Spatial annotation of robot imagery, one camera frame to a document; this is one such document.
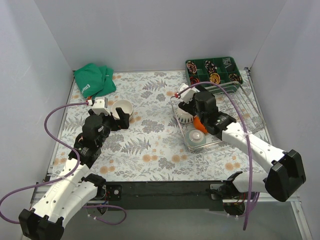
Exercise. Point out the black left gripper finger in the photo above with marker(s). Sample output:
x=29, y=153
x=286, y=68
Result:
x=123, y=122
x=109, y=120

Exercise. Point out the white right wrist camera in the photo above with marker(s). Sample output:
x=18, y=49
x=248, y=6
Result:
x=185, y=93

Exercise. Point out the dark patterned scrunchie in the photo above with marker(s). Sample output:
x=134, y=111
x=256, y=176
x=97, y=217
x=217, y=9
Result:
x=235, y=78

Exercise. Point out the floral patterned table mat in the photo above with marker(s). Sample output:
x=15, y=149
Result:
x=153, y=148

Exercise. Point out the white plain bowl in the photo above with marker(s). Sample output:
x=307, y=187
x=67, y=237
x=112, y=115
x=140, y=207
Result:
x=124, y=104

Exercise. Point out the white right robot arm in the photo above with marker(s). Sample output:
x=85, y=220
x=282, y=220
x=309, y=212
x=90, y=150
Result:
x=283, y=171

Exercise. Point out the green folded cloth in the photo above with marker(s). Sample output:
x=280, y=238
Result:
x=95, y=81

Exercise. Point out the green compartment organizer tray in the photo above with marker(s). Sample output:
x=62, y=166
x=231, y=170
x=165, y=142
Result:
x=220, y=77

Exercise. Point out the metal wire dish rack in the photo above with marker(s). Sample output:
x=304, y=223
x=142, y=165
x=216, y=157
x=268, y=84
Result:
x=246, y=105

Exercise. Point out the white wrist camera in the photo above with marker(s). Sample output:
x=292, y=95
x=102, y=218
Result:
x=185, y=93
x=99, y=105

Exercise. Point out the pale green ribbed bowl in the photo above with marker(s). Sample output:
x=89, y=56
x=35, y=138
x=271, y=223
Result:
x=195, y=138

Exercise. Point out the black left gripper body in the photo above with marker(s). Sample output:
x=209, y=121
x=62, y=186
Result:
x=114, y=122

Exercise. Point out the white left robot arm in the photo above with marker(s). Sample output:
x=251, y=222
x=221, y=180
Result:
x=75, y=185

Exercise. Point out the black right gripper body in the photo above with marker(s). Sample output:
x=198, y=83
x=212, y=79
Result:
x=186, y=107

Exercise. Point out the pink black scrunchie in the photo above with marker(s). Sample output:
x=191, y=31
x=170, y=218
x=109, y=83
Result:
x=191, y=67

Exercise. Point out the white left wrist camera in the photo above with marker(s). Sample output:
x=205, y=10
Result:
x=99, y=105

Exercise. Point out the white bowl blue leaf pattern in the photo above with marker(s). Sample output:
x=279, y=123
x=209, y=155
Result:
x=183, y=117

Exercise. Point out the orange bowl black inside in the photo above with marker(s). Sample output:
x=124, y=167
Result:
x=198, y=125

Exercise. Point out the black white scrunchie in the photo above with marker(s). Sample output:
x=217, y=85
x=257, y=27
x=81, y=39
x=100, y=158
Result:
x=210, y=67

